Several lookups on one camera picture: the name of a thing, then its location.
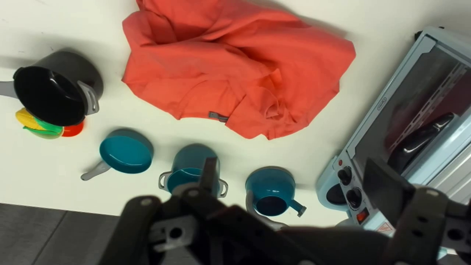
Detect coral red shirt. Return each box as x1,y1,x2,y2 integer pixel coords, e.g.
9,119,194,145
122,0,356,140

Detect colourful toy vegetables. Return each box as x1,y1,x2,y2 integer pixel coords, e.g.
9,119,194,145
14,109,85,140

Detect teal kettle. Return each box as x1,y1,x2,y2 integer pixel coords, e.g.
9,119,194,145
244,166,306,216

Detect light blue toaster oven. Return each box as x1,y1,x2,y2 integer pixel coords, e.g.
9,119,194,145
316,28,471,235

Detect teal pot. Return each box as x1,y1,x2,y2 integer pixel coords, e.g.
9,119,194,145
157,143,219,193

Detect black saucepan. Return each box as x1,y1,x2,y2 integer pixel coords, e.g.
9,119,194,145
0,48,104,126

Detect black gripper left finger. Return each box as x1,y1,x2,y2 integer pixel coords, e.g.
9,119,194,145
98,157,223,265

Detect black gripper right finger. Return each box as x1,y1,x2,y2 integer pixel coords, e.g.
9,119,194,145
362,159,471,265

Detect teal frying pan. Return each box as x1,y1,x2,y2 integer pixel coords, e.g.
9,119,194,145
81,128,154,181

